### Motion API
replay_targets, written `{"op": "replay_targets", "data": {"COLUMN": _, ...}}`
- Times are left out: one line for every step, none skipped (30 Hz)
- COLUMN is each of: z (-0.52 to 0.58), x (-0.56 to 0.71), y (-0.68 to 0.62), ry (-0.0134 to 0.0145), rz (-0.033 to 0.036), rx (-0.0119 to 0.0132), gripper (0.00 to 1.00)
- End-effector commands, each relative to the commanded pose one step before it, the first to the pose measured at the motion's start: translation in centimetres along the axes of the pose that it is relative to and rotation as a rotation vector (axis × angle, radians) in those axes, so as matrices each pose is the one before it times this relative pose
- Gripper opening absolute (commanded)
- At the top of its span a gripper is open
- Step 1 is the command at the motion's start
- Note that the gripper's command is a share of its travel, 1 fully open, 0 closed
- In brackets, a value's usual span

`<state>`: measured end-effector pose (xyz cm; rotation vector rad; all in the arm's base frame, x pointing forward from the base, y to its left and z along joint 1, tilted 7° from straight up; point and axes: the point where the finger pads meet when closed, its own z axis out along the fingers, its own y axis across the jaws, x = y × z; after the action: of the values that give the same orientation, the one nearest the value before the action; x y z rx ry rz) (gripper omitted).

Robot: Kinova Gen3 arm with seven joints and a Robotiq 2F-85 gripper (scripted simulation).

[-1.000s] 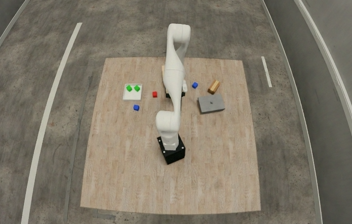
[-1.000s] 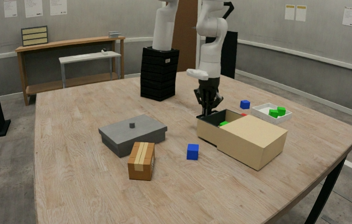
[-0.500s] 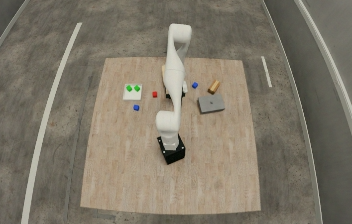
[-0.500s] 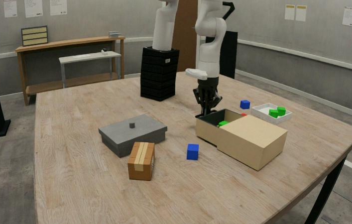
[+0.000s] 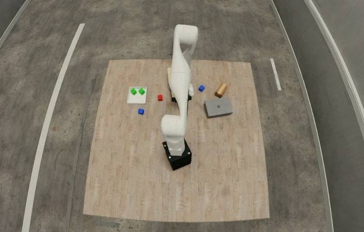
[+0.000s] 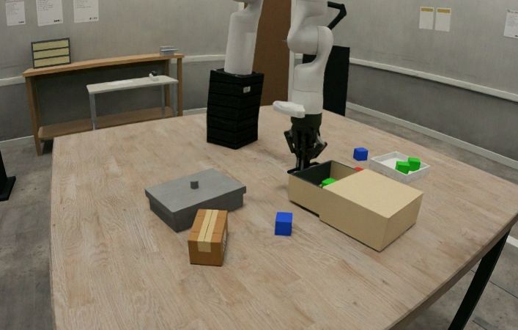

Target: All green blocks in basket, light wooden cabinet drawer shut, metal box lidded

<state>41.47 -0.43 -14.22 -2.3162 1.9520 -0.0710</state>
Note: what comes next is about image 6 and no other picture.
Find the green block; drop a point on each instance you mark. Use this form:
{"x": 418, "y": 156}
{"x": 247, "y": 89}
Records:
{"x": 414, "y": 164}
{"x": 402, "y": 166}
{"x": 328, "y": 181}

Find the blue block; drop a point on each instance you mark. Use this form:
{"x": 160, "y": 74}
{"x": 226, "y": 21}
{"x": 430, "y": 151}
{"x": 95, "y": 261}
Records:
{"x": 283, "y": 223}
{"x": 360, "y": 154}

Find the brown cardboard box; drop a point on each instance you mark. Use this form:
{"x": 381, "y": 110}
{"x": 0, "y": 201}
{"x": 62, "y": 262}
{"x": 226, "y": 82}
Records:
{"x": 207, "y": 239}

